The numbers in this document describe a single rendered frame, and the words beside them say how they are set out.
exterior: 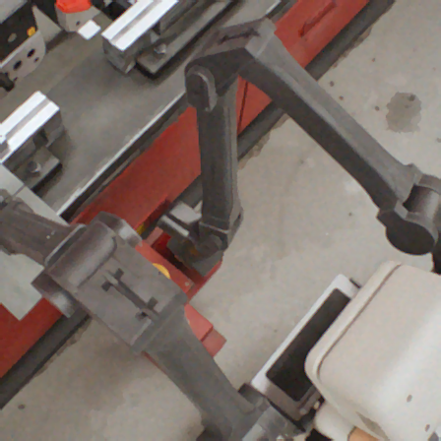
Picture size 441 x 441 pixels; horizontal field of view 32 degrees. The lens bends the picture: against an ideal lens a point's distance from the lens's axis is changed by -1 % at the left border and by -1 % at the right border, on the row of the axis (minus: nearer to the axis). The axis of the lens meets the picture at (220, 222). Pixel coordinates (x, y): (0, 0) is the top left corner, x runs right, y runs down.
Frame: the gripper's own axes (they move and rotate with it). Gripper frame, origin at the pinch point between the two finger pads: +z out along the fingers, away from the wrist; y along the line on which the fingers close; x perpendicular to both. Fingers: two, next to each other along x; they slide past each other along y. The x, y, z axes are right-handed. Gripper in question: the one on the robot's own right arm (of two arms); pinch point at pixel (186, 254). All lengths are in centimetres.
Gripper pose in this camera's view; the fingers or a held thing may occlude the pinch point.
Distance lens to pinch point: 163.1
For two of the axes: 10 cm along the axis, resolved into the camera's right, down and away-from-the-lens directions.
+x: -6.4, 7.1, -2.9
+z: -2.6, 1.6, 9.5
